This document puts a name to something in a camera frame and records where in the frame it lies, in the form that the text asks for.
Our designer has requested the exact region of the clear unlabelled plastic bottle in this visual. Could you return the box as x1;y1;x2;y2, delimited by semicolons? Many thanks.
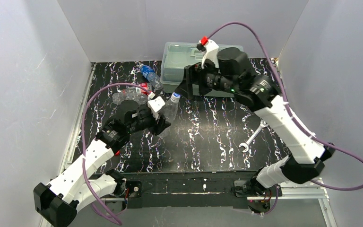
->
162;97;180;124

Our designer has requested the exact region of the blue white bottle cap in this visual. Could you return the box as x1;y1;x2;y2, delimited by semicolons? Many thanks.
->
171;92;181;102

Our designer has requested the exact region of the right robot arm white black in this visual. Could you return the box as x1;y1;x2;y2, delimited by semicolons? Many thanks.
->
175;47;334;191

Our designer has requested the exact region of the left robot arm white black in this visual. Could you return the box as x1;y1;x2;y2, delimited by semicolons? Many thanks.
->
33;97;171;227

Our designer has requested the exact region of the red label plastic bottle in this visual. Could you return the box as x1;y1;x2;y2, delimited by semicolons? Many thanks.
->
121;83;151;95

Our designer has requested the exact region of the clear crumpled plastic bottle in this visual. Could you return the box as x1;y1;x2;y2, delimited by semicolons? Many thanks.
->
112;93;148;105

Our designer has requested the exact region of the blue label plastic bottle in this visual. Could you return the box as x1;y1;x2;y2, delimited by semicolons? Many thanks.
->
139;64;163;90

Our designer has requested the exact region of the translucent plastic storage box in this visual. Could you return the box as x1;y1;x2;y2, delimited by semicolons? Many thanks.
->
160;42;245;98

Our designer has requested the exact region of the silver open-end wrench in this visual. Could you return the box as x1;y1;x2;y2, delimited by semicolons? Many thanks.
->
239;120;268;153

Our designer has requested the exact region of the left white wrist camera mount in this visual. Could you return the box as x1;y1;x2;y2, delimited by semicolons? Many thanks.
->
147;92;165;120

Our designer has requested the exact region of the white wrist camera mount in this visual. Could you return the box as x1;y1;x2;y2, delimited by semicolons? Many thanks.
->
196;36;219;69
147;92;165;120

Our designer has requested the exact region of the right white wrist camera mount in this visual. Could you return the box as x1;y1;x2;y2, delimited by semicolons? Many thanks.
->
196;36;219;69

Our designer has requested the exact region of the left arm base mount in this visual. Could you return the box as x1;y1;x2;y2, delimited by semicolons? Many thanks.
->
106;181;143;199

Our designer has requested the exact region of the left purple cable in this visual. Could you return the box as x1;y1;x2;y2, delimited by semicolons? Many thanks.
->
81;82;156;226

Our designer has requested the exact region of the purple cable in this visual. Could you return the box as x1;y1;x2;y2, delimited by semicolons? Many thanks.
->
207;21;363;217
81;82;156;226

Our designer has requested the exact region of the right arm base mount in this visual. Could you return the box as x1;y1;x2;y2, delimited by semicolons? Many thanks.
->
231;180;283;215

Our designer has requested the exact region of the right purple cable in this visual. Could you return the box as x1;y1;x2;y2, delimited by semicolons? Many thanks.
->
207;21;363;217

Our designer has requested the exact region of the aluminium frame rail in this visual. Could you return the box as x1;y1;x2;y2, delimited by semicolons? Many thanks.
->
39;178;337;227

